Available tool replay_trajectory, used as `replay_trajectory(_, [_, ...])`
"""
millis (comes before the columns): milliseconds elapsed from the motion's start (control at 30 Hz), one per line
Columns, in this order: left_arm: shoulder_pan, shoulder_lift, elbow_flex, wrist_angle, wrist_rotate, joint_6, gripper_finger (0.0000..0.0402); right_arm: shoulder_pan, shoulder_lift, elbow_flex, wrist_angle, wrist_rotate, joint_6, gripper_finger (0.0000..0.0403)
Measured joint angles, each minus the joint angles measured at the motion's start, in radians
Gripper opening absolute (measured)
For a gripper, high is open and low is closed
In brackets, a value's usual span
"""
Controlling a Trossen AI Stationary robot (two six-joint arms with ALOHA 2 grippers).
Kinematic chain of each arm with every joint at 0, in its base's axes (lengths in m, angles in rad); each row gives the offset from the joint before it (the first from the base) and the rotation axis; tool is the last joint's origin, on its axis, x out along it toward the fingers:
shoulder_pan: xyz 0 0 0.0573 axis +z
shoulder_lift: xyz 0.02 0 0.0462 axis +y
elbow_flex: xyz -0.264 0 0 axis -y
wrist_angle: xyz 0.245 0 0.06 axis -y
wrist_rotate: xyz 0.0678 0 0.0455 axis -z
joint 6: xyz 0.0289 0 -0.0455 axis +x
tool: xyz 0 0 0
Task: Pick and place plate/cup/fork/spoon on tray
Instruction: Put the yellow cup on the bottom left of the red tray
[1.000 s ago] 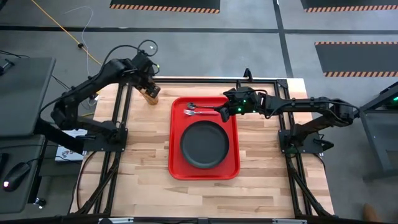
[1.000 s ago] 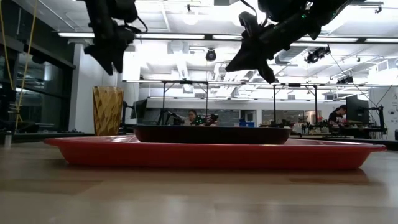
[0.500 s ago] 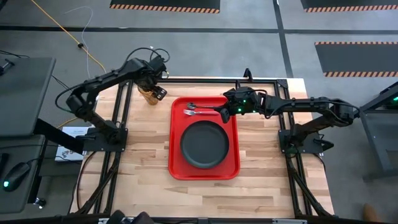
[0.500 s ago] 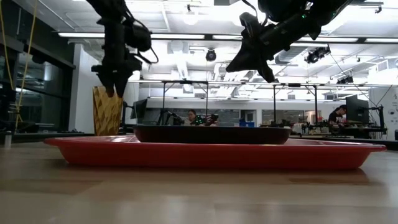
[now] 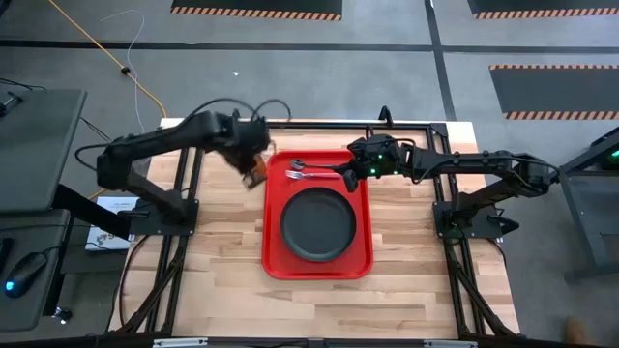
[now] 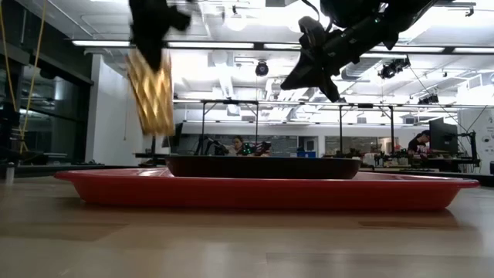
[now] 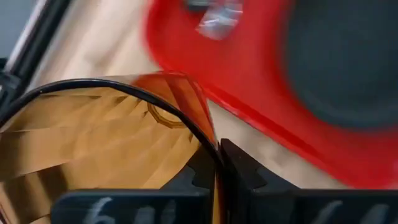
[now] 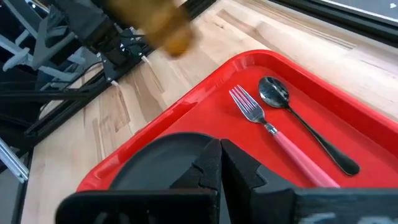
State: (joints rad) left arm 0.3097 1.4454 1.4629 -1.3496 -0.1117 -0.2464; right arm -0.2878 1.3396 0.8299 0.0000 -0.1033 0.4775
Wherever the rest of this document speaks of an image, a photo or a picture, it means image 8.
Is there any grey metal stand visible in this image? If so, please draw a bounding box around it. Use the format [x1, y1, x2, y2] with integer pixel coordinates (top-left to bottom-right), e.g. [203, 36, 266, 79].
[0, 0, 103, 82]

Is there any silver aluminium extrusion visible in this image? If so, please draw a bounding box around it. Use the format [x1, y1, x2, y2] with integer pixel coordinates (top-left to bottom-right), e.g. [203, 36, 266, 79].
[0, 136, 30, 184]

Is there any black metal spoon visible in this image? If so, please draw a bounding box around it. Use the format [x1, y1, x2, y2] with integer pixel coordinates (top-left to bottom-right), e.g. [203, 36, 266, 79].
[258, 76, 361, 177]

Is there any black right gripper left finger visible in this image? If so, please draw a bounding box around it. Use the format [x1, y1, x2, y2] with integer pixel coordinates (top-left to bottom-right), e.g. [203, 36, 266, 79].
[55, 139, 223, 224]

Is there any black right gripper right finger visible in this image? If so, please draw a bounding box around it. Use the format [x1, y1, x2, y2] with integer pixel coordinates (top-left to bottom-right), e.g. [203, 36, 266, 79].
[221, 139, 398, 224]

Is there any red plastic tray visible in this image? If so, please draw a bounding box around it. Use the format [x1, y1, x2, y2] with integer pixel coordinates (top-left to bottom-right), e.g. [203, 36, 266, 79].
[76, 49, 398, 192]

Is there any black table frame rail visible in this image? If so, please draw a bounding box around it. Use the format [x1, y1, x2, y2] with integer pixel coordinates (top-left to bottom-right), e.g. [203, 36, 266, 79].
[269, 0, 398, 47]
[23, 0, 217, 147]

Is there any black bracket with cables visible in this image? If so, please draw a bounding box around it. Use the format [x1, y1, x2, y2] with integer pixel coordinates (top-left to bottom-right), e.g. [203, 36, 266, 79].
[98, 27, 149, 83]

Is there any pink-handled steel fork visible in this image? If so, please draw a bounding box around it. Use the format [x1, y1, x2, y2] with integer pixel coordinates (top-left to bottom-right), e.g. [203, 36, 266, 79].
[229, 85, 340, 189]

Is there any black round plate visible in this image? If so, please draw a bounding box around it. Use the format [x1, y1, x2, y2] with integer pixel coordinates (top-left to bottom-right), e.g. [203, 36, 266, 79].
[109, 132, 215, 191]

